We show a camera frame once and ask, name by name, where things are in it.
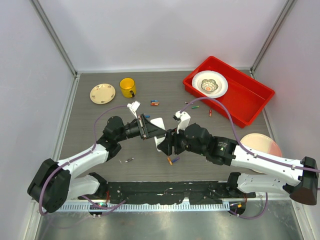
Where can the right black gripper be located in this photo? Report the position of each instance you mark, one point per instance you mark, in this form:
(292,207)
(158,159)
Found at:
(172,139)

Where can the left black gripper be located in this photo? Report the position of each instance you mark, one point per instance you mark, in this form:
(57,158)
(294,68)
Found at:
(148,130)

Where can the white remote control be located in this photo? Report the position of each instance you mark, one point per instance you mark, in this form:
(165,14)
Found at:
(160,131)

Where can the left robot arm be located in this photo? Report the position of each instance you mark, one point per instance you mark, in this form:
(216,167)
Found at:
(58,181)

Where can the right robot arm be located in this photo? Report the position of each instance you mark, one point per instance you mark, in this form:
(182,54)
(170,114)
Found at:
(297,178)

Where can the yellow mug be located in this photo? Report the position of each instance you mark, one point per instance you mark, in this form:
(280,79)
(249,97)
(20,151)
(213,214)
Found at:
(128,87)

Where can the cream floral plate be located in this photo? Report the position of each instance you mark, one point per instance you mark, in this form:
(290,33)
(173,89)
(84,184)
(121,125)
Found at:
(102,93)

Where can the small patterned bowl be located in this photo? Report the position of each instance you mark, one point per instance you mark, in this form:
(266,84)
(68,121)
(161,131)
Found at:
(209,85)

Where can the white paper plate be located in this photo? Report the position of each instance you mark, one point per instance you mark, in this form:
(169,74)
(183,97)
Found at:
(209,74)

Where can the pink white plate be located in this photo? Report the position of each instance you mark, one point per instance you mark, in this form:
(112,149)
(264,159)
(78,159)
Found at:
(262,143)

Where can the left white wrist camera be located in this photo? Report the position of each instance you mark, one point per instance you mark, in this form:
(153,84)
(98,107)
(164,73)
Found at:
(133,107)

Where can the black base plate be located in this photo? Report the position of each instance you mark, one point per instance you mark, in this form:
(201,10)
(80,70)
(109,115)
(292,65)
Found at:
(170,192)

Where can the white slotted cable duct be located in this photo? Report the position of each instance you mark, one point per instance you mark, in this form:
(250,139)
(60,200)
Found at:
(185,206)

